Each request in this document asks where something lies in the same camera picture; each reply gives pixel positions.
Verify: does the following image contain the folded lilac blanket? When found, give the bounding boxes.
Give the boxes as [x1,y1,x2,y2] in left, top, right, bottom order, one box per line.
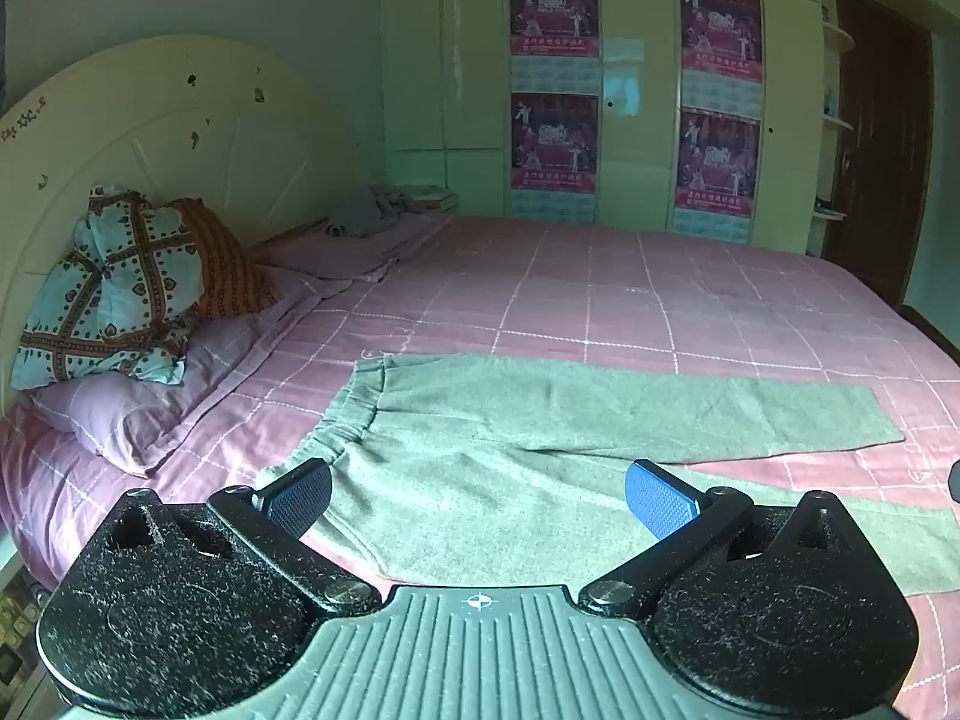
[251,214,455,284]

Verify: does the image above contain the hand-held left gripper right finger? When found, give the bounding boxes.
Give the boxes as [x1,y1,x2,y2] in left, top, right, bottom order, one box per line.
[577,457,865,620]

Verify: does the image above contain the white glossy wardrobe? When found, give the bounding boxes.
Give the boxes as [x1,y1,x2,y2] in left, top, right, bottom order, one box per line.
[381,0,826,248]

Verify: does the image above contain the grey crumpled clothes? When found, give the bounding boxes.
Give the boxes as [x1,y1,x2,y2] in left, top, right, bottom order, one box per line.
[325,184,422,238]

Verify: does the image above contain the bedside cabinet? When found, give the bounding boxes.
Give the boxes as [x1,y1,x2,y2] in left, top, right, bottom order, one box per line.
[0,531,70,720]

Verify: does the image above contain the grey-green fleece pants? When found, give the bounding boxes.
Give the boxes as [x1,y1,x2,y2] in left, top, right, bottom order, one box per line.
[255,351,960,599]

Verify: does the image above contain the white corner shelf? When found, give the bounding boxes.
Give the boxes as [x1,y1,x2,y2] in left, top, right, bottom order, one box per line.
[808,13,857,224]

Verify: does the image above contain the lilac pillow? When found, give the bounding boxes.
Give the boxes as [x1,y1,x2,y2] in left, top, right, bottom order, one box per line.
[15,313,280,478]

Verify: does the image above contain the dark brown wooden door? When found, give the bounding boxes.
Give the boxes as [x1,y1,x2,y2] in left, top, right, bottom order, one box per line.
[820,0,935,310]

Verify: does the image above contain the cream wooden headboard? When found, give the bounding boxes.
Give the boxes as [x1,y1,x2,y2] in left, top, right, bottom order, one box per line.
[0,34,385,392]

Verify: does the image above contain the bed with pink checked sheet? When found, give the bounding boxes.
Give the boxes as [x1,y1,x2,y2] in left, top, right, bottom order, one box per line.
[0,214,960,605]

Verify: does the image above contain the orange striped pillow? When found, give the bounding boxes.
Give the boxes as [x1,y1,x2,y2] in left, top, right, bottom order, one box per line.
[165,197,284,320]

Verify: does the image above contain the light blue paper patch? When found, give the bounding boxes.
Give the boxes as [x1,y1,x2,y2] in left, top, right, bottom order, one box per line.
[605,65,641,118]

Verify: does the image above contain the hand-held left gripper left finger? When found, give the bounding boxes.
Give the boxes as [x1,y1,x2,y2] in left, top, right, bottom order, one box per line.
[97,457,383,620]

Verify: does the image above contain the purple wall poster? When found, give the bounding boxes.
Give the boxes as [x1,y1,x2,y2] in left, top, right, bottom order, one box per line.
[678,0,764,112]
[673,109,761,244]
[511,94,600,221]
[510,0,602,95]

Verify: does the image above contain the blue patterned pillow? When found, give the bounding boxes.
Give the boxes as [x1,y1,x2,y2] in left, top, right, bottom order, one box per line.
[19,184,209,389]

